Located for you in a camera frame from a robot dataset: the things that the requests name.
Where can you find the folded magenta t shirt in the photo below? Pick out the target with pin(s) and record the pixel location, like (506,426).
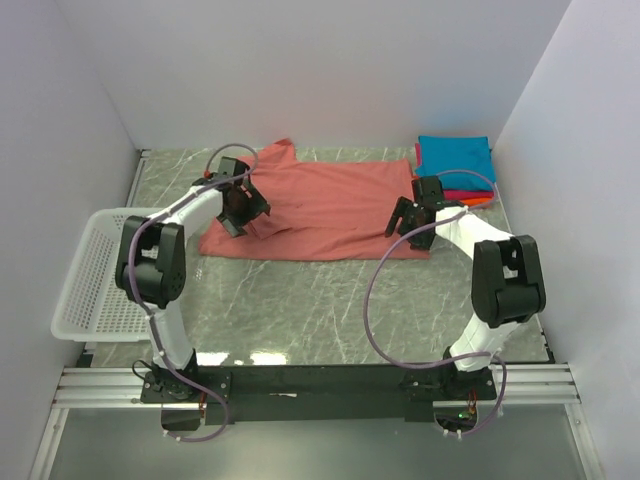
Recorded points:
(468,197)

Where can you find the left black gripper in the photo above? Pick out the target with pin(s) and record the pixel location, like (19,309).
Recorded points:
(256,204)

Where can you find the folded blue t shirt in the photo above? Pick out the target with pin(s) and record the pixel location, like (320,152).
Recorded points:
(461,163)

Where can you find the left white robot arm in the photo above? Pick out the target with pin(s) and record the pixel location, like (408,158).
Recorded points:
(151,266)

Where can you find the black base beam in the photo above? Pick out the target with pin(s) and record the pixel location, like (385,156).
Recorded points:
(305,393)

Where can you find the aluminium frame rail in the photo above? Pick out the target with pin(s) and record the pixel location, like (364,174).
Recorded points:
(114,388)

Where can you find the salmon pink t shirt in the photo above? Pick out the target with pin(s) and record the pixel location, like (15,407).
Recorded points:
(320,211)

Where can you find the folded orange t shirt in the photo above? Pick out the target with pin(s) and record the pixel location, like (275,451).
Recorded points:
(429,190)

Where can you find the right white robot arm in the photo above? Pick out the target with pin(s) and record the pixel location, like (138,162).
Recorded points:
(507,286)

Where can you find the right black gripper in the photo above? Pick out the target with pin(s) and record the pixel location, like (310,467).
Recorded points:
(404,208)

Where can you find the white plastic basket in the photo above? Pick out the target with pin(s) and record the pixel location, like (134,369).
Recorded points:
(91,308)

